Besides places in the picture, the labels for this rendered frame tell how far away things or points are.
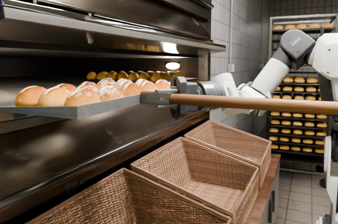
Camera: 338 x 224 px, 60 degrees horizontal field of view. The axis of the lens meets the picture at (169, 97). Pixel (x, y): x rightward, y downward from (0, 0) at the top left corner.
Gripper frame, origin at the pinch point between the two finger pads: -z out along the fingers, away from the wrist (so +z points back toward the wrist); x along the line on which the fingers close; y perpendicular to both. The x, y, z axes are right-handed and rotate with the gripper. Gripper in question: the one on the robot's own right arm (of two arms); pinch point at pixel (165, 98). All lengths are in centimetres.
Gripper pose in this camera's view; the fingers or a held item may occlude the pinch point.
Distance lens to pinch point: 82.4
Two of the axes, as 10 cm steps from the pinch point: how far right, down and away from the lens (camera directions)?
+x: 0.1, -9.9, -1.2
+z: 8.6, -0.5, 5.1
